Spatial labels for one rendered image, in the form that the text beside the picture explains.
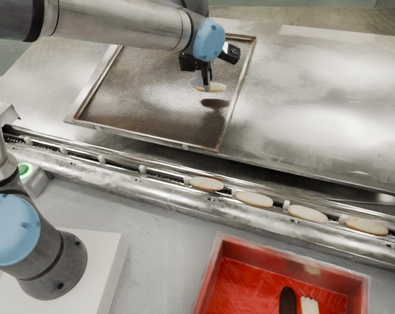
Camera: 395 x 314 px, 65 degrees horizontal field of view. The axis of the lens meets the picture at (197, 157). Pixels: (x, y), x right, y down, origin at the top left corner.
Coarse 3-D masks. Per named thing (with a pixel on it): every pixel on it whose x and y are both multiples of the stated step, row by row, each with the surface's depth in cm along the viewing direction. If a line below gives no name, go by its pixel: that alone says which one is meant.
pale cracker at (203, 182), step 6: (192, 180) 89; (198, 180) 88; (204, 180) 88; (210, 180) 88; (216, 180) 88; (198, 186) 87; (204, 186) 87; (210, 186) 87; (216, 186) 87; (222, 186) 87
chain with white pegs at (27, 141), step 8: (32, 144) 104; (64, 152) 99; (96, 160) 98; (104, 160) 96; (128, 168) 96; (144, 168) 92; (160, 176) 92; (184, 176) 88; (224, 192) 88; (232, 192) 84; (344, 216) 77; (392, 232) 77
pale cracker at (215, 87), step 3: (213, 84) 98; (216, 84) 98; (219, 84) 98; (222, 84) 98; (198, 87) 98; (201, 87) 98; (213, 87) 97; (216, 87) 97; (219, 87) 97; (222, 87) 97; (225, 87) 97; (201, 90) 98; (204, 90) 98; (210, 90) 97; (213, 90) 97; (216, 90) 97; (219, 90) 97; (222, 90) 97
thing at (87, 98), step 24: (120, 48) 119; (144, 72) 111; (168, 72) 110; (192, 72) 108; (96, 96) 108; (120, 96) 107; (144, 96) 105; (168, 96) 104; (192, 96) 103; (72, 120) 102; (96, 120) 102; (120, 120) 101; (144, 120) 100; (168, 120) 99; (216, 120) 97; (192, 144) 93; (216, 144) 92
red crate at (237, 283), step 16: (224, 272) 75; (240, 272) 75; (256, 272) 74; (272, 272) 74; (224, 288) 72; (240, 288) 72; (256, 288) 72; (272, 288) 72; (304, 288) 71; (320, 288) 71; (208, 304) 70; (224, 304) 70; (240, 304) 70; (256, 304) 70; (272, 304) 70; (320, 304) 69; (336, 304) 69
